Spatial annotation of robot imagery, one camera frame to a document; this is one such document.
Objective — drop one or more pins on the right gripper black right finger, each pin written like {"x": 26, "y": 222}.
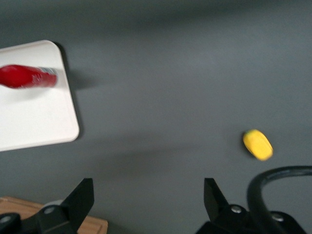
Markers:
{"x": 219, "y": 214}

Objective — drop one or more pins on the wooden drawer cabinet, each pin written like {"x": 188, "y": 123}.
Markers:
{"x": 95, "y": 225}

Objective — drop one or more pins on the cream rectangular tray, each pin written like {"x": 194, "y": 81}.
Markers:
{"x": 36, "y": 114}

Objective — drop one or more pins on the red coke bottle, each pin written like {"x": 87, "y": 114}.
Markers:
{"x": 24, "y": 76}

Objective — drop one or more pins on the yellow lemon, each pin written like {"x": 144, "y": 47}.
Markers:
{"x": 259, "y": 145}

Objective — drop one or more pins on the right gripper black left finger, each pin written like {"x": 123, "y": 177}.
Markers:
{"x": 70, "y": 209}

